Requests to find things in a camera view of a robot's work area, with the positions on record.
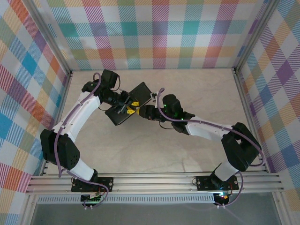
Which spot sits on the left controller board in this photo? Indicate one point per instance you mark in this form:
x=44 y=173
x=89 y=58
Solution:
x=91 y=198

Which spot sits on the controller board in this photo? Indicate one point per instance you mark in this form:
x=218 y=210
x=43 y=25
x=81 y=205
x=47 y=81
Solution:
x=222 y=197
x=91 y=198

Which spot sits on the long aluminium base rail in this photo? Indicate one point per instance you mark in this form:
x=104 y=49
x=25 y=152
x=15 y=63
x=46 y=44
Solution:
x=152 y=182

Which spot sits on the right controller board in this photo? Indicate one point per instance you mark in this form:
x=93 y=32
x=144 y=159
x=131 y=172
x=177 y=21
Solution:
x=222 y=197

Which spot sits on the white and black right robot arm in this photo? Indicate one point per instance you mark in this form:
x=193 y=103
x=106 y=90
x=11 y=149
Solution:
x=206 y=131

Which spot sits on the aluminium side floor rail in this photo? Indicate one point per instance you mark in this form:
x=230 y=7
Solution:
x=246 y=105
x=62 y=105

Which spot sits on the black box with painting print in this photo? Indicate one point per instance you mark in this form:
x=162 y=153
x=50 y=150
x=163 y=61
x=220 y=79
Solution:
x=140 y=93

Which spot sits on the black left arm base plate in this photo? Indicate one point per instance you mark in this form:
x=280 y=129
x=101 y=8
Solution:
x=106 y=184

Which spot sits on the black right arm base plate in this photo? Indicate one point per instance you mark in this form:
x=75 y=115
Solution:
x=204 y=182

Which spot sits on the aluminium frame post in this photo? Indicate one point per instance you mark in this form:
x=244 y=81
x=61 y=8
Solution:
x=281 y=211
x=28 y=211
x=256 y=35
x=53 y=39

